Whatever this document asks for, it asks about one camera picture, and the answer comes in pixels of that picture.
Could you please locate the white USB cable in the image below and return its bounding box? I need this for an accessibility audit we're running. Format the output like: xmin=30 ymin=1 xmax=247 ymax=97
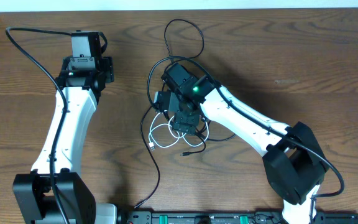
xmin=148 ymin=111 xmax=210 ymax=151

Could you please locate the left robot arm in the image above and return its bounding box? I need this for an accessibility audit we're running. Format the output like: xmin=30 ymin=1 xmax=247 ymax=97
xmin=12 ymin=30 xmax=118 ymax=223

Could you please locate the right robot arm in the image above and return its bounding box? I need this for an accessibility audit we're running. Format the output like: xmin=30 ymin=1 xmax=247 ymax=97
xmin=154 ymin=63 xmax=329 ymax=223

